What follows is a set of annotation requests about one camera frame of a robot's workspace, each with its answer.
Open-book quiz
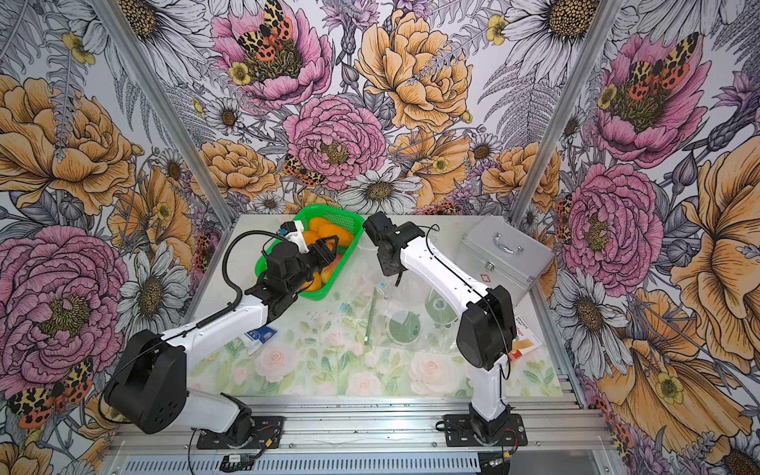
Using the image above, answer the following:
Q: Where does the blue white small packet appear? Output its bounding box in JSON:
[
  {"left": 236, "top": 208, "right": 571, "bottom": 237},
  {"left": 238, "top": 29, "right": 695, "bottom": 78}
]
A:
[{"left": 241, "top": 326, "right": 277, "bottom": 356}]

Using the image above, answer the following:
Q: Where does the orange mango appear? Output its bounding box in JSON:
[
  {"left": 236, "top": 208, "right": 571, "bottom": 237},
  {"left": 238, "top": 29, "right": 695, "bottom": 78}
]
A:
[
  {"left": 300, "top": 272, "right": 324, "bottom": 293},
  {"left": 309, "top": 218, "right": 354, "bottom": 247}
]

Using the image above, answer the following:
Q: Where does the clear zip-top bag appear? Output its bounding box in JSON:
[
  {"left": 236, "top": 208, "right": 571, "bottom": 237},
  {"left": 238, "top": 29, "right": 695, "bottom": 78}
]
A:
[{"left": 336, "top": 243, "right": 459, "bottom": 354}]

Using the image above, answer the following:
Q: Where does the green plastic basket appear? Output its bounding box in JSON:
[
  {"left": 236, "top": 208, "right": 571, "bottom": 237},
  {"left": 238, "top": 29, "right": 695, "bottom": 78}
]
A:
[{"left": 245, "top": 205, "right": 364, "bottom": 305}]

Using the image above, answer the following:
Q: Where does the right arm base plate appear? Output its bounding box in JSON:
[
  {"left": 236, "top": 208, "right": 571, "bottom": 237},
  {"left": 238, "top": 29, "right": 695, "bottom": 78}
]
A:
[{"left": 435, "top": 413, "right": 528, "bottom": 448}]

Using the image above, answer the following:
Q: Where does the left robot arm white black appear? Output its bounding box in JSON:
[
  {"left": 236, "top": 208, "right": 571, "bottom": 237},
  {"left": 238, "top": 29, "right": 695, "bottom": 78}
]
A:
[{"left": 103, "top": 234, "right": 338, "bottom": 447}]

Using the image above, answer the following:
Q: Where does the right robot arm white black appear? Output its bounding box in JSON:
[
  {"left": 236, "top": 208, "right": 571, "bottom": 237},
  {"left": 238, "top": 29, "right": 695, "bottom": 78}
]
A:
[{"left": 363, "top": 212, "right": 518, "bottom": 445}]

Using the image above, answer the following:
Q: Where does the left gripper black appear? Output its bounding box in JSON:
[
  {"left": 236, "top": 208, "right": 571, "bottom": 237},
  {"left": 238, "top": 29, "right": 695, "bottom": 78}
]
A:
[{"left": 288, "top": 236, "right": 340, "bottom": 292}]

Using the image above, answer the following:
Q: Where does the red small packet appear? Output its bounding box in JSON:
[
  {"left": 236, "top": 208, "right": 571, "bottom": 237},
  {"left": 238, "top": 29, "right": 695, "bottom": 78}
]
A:
[{"left": 510, "top": 316, "right": 543, "bottom": 361}]

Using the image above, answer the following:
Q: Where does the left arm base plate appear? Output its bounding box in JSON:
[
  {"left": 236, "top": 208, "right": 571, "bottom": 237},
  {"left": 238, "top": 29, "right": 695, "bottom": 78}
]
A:
[{"left": 195, "top": 416, "right": 285, "bottom": 450}]

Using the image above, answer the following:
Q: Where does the orange mango top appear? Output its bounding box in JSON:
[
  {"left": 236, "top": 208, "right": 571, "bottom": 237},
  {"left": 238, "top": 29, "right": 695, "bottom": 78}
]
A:
[{"left": 309, "top": 218, "right": 354, "bottom": 247}]

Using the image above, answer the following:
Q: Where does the silver metal case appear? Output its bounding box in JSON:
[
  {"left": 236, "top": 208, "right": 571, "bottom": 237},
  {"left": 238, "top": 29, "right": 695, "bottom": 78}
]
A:
[{"left": 454, "top": 216, "right": 553, "bottom": 305}]

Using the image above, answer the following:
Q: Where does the small green circuit board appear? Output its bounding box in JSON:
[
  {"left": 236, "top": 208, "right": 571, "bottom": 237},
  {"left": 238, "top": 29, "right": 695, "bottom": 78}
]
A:
[{"left": 219, "top": 453, "right": 257, "bottom": 473}]

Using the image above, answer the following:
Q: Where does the orange mango bottom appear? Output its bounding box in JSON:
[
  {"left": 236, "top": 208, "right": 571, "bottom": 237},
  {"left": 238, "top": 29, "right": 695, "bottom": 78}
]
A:
[{"left": 300, "top": 272, "right": 324, "bottom": 293}]

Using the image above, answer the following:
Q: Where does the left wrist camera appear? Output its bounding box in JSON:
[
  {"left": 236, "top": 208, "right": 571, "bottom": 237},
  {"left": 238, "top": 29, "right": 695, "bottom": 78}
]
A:
[{"left": 278, "top": 221, "right": 305, "bottom": 241}]

